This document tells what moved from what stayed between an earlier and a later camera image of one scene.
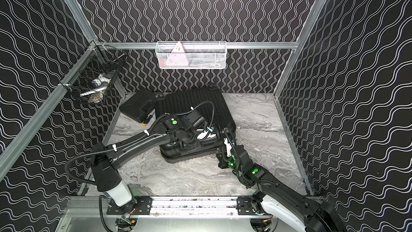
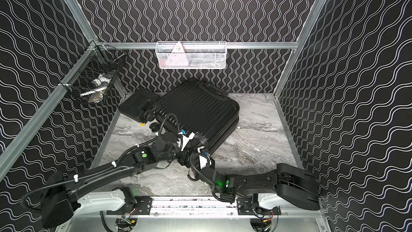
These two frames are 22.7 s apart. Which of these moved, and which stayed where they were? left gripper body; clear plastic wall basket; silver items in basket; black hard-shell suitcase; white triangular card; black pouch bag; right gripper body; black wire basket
Moved: black hard-shell suitcase; right gripper body; left gripper body
Stayed: white triangular card; black pouch bag; silver items in basket; clear plastic wall basket; black wire basket
